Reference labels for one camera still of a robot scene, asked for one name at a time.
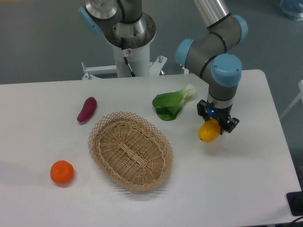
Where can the yellow mango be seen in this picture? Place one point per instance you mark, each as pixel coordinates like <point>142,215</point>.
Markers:
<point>209,131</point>

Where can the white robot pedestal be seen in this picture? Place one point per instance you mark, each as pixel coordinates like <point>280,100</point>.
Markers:
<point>129,62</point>

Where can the white frame at right edge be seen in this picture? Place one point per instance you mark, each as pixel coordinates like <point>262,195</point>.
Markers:
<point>298,98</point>

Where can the orange tangerine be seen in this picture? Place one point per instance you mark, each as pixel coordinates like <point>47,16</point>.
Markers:
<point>61,172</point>

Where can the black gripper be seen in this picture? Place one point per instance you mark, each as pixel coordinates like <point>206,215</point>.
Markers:
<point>208,110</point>

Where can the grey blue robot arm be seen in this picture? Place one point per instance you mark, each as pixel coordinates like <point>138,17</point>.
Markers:
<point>130,32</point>

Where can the black device at table edge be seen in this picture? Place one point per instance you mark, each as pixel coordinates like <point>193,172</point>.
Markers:
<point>295,202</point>

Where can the blue bag in corner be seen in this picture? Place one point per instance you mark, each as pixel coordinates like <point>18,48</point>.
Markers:
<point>292,8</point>

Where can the woven wicker basket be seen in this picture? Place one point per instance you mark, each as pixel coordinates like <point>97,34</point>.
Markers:
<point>131,151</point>

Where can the purple sweet potato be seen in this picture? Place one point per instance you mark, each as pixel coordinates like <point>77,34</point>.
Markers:
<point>87,110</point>

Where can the green bok choy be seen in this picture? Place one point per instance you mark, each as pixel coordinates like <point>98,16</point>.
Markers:
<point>168,105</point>

